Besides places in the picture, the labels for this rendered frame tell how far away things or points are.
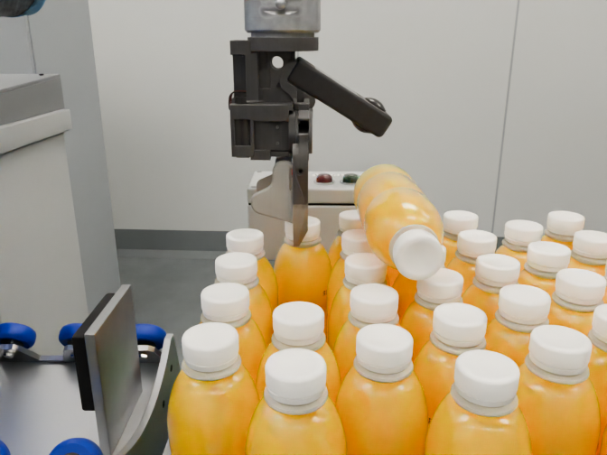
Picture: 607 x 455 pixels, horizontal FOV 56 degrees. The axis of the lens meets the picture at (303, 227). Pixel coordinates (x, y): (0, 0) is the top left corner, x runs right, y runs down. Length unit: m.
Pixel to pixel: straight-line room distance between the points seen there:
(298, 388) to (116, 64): 3.18
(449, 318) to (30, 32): 1.97
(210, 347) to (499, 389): 0.18
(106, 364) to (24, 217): 0.58
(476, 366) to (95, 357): 0.31
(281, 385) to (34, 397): 0.37
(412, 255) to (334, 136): 2.84
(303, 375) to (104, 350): 0.22
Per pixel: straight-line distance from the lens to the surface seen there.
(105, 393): 0.54
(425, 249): 0.45
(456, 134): 3.34
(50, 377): 0.71
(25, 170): 1.09
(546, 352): 0.42
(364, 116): 0.58
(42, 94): 1.15
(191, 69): 3.34
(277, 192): 0.58
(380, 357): 0.39
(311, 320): 0.42
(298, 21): 0.56
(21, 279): 1.08
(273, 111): 0.56
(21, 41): 2.24
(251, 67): 0.58
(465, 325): 0.43
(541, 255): 0.59
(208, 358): 0.39
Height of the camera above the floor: 1.29
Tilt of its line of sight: 19 degrees down
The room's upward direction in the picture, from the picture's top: straight up
